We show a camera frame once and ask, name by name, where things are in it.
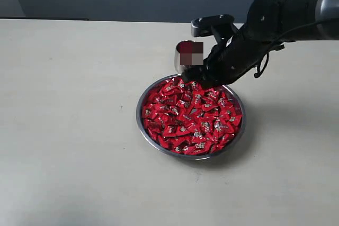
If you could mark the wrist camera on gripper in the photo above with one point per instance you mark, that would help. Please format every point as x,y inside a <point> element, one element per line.
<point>222,24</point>

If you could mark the steel bowl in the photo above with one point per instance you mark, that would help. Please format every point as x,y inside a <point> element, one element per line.
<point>190,120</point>

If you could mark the steel cup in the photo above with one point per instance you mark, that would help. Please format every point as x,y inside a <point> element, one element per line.
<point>188,54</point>

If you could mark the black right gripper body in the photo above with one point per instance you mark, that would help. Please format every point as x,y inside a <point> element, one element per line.
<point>227,63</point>

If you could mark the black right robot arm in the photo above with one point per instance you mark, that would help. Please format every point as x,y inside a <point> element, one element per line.
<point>269,25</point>

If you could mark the pile of red candies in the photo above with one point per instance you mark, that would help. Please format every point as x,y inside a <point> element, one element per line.
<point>192,120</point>

